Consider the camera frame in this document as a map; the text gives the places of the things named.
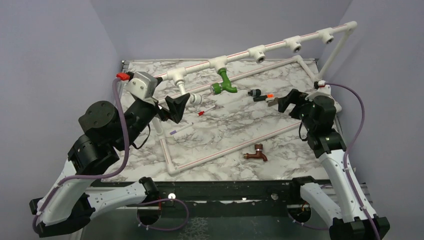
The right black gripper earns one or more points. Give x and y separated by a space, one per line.
294 97

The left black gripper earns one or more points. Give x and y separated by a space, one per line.
177 106

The green water faucet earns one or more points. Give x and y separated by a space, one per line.
225 86

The brown water faucet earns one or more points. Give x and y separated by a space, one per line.
258 153

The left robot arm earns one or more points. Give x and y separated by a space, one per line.
107 130

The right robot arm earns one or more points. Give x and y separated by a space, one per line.
352 217

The white water faucet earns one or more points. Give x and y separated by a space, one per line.
194 98

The purple capped white pen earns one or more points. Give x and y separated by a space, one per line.
181 128

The red capped white pen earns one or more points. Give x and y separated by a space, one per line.
206 110

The black orange marker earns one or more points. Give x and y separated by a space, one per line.
262 97

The black grey faucet part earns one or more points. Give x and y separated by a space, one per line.
254 93

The grey metal handle piece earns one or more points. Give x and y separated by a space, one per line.
272 102

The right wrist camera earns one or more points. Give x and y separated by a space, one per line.
321 88

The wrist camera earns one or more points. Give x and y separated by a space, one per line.
142 85
321 88

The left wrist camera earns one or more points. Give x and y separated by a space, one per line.
142 85

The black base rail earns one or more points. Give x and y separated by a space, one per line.
225 199

